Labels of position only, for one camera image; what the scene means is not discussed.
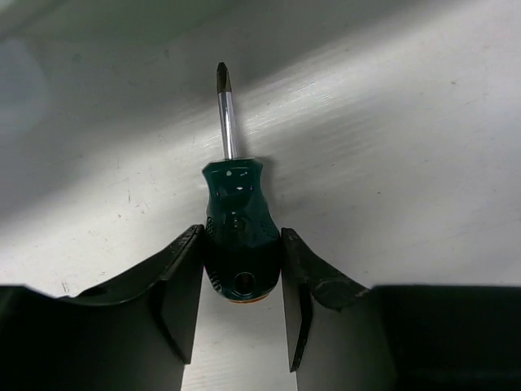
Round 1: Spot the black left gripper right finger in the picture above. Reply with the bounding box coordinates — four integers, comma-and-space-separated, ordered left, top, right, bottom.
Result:
282, 228, 520, 390

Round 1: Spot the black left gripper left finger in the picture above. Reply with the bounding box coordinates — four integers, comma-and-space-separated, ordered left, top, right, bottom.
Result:
1, 225, 204, 390

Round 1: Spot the stubby green screwdriver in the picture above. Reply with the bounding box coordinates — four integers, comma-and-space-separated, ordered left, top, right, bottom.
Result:
202, 62, 282, 304

